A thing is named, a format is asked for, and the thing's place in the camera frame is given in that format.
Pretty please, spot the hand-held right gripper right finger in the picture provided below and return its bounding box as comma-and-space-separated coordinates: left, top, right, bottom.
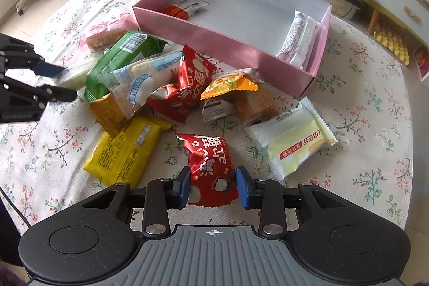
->
235, 166, 349, 238

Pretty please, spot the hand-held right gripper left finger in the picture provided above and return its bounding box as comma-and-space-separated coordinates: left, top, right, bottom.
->
82, 166, 192, 238

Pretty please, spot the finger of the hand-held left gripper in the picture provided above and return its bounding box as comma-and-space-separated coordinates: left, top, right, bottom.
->
0, 73, 78, 103
0, 33, 66, 77

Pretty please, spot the pale green clear packet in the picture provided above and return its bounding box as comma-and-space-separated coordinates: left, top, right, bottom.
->
55, 53, 104, 90

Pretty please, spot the red apple print snack packet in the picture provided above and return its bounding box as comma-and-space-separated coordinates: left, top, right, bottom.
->
146, 44, 218, 123
175, 133, 239, 208

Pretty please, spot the gold snack packet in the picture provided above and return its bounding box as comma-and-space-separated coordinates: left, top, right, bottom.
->
87, 92, 135, 137

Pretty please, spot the pink clear snack packet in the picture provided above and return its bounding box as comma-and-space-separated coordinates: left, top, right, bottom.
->
79, 14, 138, 50

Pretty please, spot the pale yellow cake packet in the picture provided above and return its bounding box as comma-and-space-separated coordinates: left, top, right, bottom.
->
244, 98, 337, 182

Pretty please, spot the yellow snack packet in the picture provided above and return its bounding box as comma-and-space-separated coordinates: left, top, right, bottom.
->
83, 116, 173, 189

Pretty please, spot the green snack packet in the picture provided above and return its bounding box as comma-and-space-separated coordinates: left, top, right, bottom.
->
84, 31, 170, 102

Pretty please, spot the clear brown cracker packet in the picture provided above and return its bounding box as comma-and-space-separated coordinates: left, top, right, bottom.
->
231, 85, 279, 126

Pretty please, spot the clear white bread packet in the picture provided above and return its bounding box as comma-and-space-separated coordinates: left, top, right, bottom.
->
99, 51, 186, 119

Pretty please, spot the orange and white cookie packet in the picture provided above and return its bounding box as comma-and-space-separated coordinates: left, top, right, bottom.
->
200, 68, 260, 101

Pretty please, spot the pink cardboard box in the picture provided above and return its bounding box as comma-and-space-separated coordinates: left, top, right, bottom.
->
132, 0, 332, 101

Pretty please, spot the small silver candy packet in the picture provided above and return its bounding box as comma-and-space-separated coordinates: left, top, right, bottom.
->
201, 96, 237, 123

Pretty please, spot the floral tablecloth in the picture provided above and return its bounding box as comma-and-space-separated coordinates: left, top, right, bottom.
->
0, 0, 413, 236

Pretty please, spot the small orange white packet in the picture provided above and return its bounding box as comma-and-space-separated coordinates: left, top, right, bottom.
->
163, 0, 208, 20

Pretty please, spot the silver striped packet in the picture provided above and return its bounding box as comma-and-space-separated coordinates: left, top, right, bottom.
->
276, 9, 321, 70

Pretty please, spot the yellow egg tray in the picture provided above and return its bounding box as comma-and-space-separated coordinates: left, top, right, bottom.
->
373, 23, 410, 65

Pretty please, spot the black cable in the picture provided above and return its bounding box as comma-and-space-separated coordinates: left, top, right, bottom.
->
0, 189, 31, 226

